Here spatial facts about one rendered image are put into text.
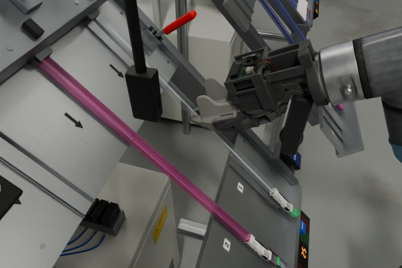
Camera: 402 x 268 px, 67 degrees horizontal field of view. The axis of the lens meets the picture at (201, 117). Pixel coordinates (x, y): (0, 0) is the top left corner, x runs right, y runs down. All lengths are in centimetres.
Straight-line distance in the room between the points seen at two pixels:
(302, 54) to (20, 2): 31
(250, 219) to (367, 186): 125
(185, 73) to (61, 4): 25
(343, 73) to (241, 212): 30
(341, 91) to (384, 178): 147
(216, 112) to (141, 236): 41
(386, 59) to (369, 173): 148
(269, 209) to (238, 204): 9
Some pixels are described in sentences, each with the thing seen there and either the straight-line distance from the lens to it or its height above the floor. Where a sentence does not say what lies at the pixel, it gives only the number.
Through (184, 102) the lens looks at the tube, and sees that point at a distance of 49.
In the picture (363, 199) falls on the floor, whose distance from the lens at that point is 172.
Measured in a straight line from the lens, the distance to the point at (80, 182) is 38.
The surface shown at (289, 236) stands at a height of 73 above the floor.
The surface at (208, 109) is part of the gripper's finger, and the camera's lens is 46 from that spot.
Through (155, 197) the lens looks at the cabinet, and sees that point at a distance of 81.
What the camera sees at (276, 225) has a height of 75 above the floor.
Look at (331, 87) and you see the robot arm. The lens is 40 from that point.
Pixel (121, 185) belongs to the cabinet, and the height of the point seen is 62.
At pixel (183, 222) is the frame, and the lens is 111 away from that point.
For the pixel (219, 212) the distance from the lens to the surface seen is 50.
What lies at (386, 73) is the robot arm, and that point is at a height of 111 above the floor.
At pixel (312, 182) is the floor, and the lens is 169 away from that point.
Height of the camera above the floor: 130
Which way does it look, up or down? 43 degrees down
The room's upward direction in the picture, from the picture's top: straight up
